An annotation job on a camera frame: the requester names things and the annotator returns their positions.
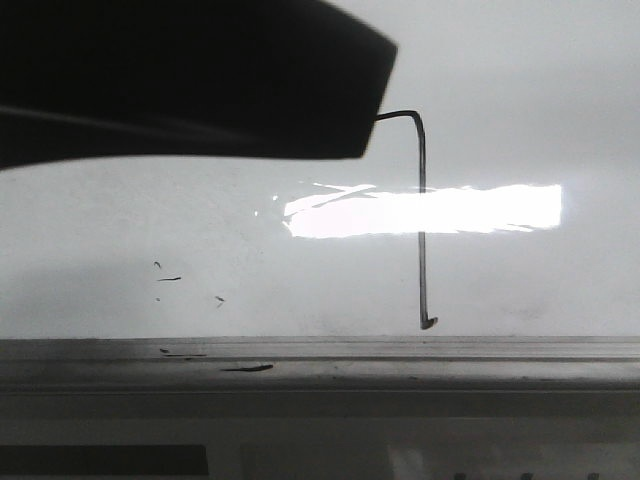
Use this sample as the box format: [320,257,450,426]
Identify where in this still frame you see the white whiteboard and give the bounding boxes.
[1,1,639,339]

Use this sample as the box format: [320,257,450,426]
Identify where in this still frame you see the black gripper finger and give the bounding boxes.
[1,1,398,169]

